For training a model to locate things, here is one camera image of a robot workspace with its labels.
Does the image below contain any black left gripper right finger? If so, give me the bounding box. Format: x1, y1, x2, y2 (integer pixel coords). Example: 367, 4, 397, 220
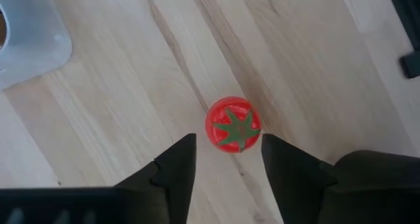
261, 134, 420, 224

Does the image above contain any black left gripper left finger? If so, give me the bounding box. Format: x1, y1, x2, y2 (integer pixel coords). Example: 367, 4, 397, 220
0, 133, 198, 224

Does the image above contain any clear plastic container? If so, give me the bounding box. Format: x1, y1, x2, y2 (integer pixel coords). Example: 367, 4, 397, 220
0, 0, 74, 91

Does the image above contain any black table edge frame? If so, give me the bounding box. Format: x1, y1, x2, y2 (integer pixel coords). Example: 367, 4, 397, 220
386, 0, 420, 51

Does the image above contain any table-level camera box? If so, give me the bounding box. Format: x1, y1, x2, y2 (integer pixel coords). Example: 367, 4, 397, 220
399, 51, 420, 79

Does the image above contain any red toy tomato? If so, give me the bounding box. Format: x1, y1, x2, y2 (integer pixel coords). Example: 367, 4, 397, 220
205, 95, 263, 154

